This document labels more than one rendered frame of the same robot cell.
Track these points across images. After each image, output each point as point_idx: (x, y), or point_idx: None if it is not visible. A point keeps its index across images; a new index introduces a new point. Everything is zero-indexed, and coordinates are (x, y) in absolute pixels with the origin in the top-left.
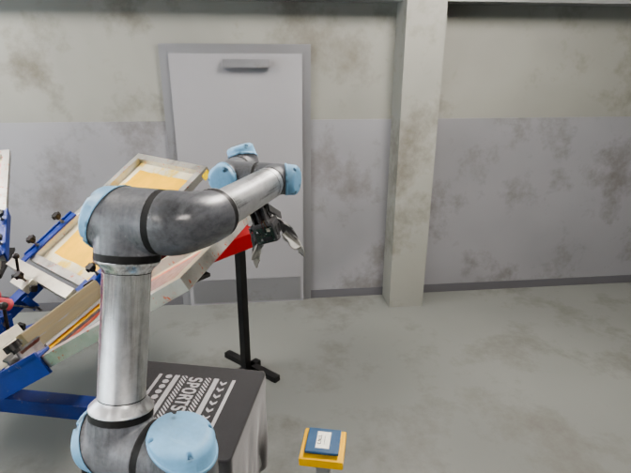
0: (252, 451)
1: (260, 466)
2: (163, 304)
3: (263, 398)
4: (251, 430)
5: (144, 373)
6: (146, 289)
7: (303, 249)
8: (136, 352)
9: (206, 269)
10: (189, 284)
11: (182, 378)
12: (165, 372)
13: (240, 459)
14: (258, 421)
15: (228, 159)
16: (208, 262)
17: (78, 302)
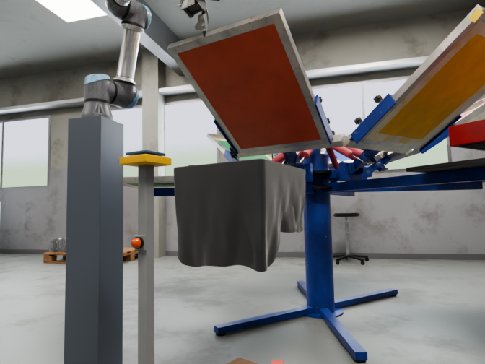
0: (214, 205)
1: (252, 262)
2: (176, 62)
3: (250, 180)
4: (213, 182)
5: (119, 66)
6: (123, 35)
7: (182, 4)
8: (119, 57)
9: (186, 42)
10: (169, 47)
11: None
12: None
13: (189, 185)
14: (238, 196)
15: None
16: (193, 39)
17: None
